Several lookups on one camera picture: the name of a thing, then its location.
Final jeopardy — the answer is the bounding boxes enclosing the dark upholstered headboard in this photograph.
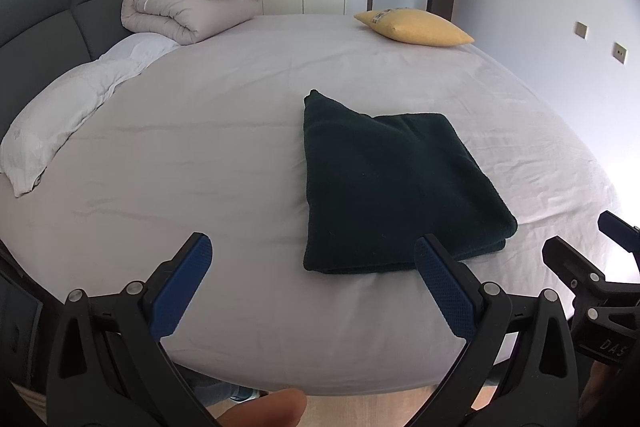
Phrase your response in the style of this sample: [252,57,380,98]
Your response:
[0,0,158,148]

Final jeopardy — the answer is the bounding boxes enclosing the person's left hand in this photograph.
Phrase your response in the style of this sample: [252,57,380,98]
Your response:
[216,388,307,427]

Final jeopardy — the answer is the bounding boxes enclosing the white pillow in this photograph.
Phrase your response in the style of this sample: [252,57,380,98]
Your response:
[0,32,181,198]

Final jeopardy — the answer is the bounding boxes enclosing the bed with white sheet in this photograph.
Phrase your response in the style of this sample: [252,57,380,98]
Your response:
[0,12,626,398]

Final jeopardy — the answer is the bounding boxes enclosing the dark green towel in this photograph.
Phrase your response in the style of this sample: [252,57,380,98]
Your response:
[302,89,518,275]

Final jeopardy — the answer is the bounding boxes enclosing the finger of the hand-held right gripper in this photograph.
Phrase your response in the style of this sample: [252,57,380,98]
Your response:
[542,234,640,365]
[597,211,640,255]

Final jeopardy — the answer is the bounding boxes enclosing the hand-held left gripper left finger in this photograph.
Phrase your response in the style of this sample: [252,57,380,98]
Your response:
[45,232,221,427]

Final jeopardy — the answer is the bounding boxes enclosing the folded beige duvet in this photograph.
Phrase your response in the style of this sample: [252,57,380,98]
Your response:
[121,0,264,46]

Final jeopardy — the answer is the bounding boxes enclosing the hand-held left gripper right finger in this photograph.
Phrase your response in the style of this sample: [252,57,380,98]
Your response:
[414,234,581,427]

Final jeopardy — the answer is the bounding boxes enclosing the dark bedside cabinet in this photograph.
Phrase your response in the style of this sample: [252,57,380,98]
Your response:
[0,252,46,390]

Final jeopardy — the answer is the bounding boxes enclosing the yellow pillow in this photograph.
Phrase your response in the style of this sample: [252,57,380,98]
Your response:
[353,7,475,46]

